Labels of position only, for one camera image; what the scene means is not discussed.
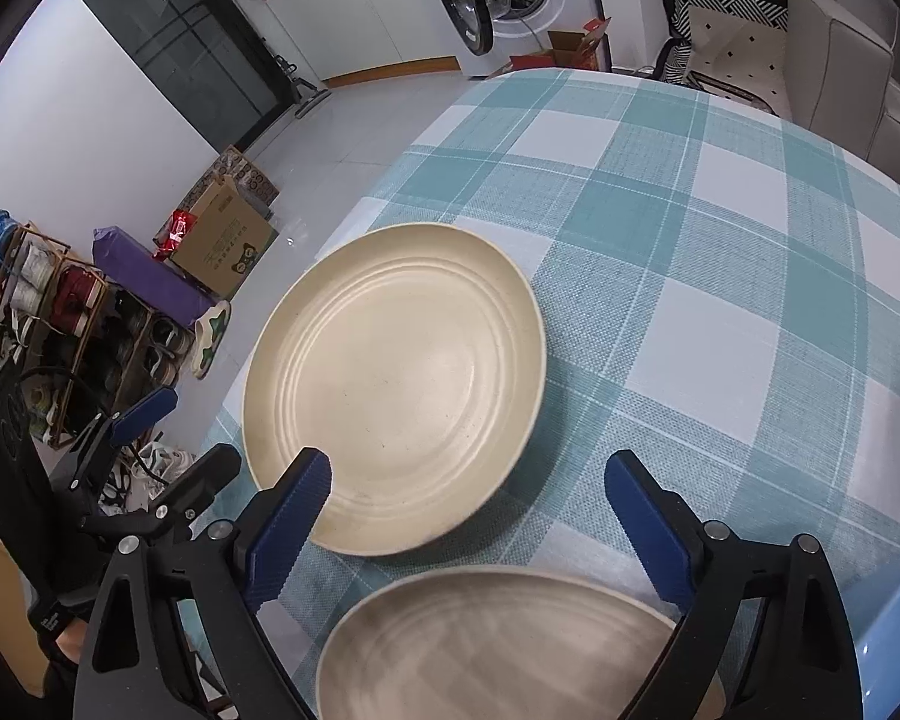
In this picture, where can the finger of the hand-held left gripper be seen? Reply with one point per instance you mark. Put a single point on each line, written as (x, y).
(206, 476)
(146, 409)

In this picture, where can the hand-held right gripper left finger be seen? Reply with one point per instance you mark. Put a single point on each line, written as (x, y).
(285, 532)

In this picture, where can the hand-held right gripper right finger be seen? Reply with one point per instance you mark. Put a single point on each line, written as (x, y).
(645, 532)

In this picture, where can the beige plate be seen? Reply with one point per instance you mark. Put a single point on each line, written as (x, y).
(495, 645)
(394, 390)

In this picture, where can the white sneakers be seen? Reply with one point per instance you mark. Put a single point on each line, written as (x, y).
(157, 465)

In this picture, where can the wooden shoe rack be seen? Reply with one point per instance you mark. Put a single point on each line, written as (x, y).
(75, 300)
(64, 270)

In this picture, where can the purple rolled mat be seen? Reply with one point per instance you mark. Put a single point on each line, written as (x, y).
(150, 277)

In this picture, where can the brown cardboard box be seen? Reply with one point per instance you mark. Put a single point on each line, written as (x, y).
(225, 247)

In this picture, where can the red snack packet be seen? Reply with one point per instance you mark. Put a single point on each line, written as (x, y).
(180, 229)

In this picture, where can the patterned flat carton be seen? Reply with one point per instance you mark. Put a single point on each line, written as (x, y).
(251, 176)

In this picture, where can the teal checked tablecloth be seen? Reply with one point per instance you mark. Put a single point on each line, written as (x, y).
(682, 277)

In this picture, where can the dark glass door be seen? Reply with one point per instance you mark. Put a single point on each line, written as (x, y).
(180, 60)

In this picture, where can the stick vacuum cleaner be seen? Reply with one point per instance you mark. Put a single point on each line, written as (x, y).
(304, 90)

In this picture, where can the white kitchen counter cabinets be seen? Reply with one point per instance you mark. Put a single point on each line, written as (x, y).
(360, 15)

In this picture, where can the open red brown carton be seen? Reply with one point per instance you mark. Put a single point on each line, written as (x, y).
(570, 49)

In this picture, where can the black white patterned chair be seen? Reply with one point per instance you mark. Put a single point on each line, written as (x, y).
(720, 45)

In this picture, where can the grey sofa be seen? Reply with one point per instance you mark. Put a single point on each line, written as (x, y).
(855, 67)

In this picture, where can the white washing machine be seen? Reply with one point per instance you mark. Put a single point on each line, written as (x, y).
(510, 0)

